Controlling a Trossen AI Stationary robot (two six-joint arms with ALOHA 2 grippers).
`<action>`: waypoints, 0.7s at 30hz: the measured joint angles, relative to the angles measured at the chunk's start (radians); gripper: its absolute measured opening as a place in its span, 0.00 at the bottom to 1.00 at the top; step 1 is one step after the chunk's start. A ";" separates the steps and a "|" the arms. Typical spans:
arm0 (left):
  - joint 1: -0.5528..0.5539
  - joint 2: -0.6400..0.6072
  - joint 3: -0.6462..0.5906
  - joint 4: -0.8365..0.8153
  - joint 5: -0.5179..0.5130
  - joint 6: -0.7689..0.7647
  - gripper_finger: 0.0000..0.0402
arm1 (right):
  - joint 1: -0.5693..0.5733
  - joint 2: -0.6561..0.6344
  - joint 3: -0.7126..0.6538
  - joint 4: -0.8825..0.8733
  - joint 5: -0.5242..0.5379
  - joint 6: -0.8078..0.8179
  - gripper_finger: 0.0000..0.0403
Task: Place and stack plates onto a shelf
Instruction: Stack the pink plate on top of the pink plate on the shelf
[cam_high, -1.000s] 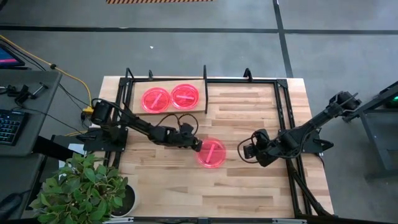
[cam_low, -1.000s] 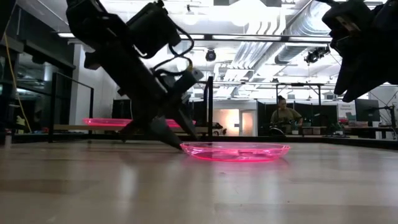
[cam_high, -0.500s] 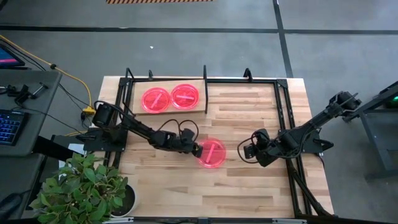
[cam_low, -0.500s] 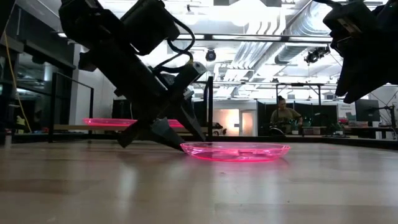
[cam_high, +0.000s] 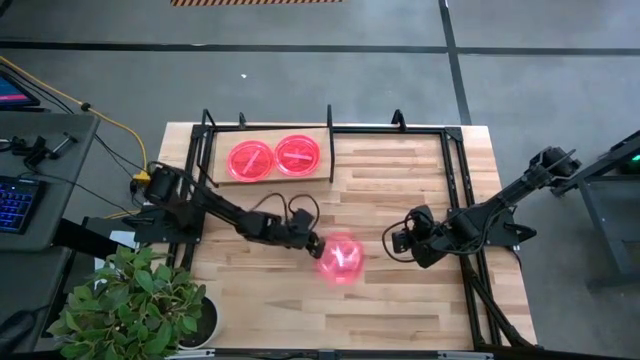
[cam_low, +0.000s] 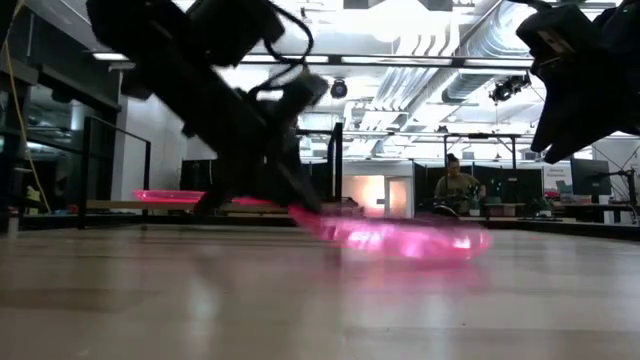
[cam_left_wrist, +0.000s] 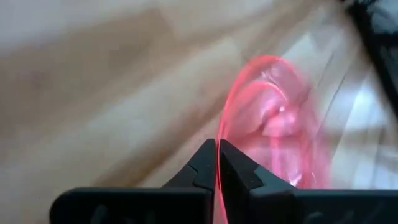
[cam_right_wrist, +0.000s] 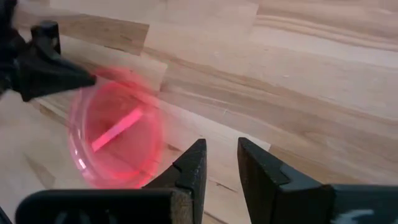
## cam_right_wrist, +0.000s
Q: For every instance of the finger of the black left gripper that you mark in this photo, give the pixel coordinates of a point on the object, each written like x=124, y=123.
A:
x=49, y=74
x=46, y=35

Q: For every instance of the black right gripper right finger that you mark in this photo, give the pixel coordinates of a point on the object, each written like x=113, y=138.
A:
x=273, y=186

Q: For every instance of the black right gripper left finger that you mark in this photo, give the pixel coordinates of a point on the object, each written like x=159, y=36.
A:
x=186, y=186

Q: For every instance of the pink translucent plastic plate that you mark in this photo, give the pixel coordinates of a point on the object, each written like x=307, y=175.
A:
x=124, y=146

